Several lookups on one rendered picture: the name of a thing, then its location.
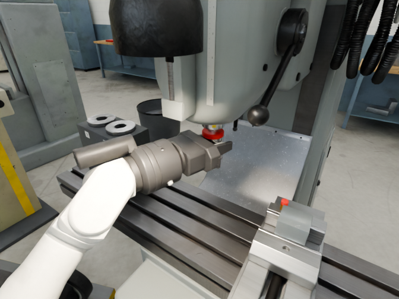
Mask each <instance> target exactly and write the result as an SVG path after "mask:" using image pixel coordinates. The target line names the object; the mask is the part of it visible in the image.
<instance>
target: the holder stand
mask: <svg viewBox="0 0 399 299"><path fill-rule="evenodd" d="M77 128H78V132H79V134H80V138H81V142H82V145H83V147H84V146H87V145H91V144H95V143H98V142H102V141H106V140H109V139H113V138H117V137H120V136H124V135H128V134H131V135H132V136H133V138H134V140H135V143H136V145H137V146H140V145H144V144H147V143H150V136H149V131H148V128H145V127H143V126H140V125H138V124H135V123H134V122H132V121H129V120H124V119H121V118H119V117H116V116H115V115H114V114H109V113H103V114H97V115H94V116H92V117H89V118H88V119H87V120H86V121H83V122H81V123H78V124H77ZM124 157H126V156H125V155H124V156H122V157H119V158H116V159H113V160H117V159H120V158H124ZM113 160H110V161H113ZM110 161H106V162H103V163H100V164H97V165H95V166H91V167H89V169H90V170H91V169H93V168H95V167H97V166H100V165H102V164H104V163H108V162H110Z"/></svg>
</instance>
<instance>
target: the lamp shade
mask: <svg viewBox="0 0 399 299"><path fill-rule="evenodd" d="M109 19H110V26H111V31H112V37H113V44H114V48H115V53H116V54H119V55H123V56H132V57H142V58H163V57H175V56H187V55H194V54H197V53H201V52H202V51H203V37H204V13H203V10H202V5H201V1H200V0H110V4H109Z"/></svg>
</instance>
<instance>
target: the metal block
mask: <svg viewBox="0 0 399 299"><path fill-rule="evenodd" d="M312 219H313V215H311V214H308V213H305V212H303V211H300V210H297V209H294V208H291V207H289V206H286V205H283V207H282V210H281V212H280V215H279V217H278V220H277V224H276V227H275V232H274V233H275V234H278V235H280V236H282V237H285V238H287V239H289V240H292V241H295V242H297V243H299V244H302V245H305V244H306V241H307V238H308V235H309V232H310V228H311V224H312Z"/></svg>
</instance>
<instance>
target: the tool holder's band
mask: <svg viewBox="0 0 399 299"><path fill-rule="evenodd" d="M202 136H203V137H205V138H207V139H220V138H222V137H223V136H224V130H223V129H219V130H218V131H217V132H209V131H208V129H205V128H204V129H203V130H202Z"/></svg>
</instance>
